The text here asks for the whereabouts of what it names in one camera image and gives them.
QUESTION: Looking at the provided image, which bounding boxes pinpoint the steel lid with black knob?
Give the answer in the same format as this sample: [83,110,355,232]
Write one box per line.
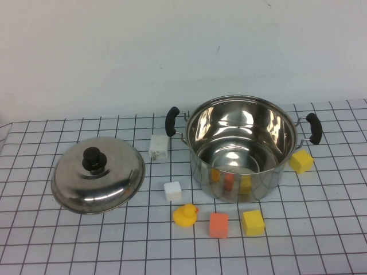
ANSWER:
[50,136,146,215]

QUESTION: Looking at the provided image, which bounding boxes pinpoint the white power adapter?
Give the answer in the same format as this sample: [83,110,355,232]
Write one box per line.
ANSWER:
[148,133,170,161]

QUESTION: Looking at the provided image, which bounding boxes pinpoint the white cube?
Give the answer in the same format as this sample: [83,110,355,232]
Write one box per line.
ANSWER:
[163,180,183,202]

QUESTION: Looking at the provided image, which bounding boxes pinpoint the yellow rubber duck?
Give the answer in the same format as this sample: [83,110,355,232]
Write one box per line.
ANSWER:
[173,203,200,229]

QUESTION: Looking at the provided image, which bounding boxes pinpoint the orange block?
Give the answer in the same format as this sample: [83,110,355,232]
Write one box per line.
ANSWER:
[209,212,229,239]

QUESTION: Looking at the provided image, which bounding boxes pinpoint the yellow cube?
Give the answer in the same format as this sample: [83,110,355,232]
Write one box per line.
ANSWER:
[289,150,315,175]
[241,210,266,237]

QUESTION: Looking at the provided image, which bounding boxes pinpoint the stainless steel pot black handles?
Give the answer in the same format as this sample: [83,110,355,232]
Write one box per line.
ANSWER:
[165,95,323,204]

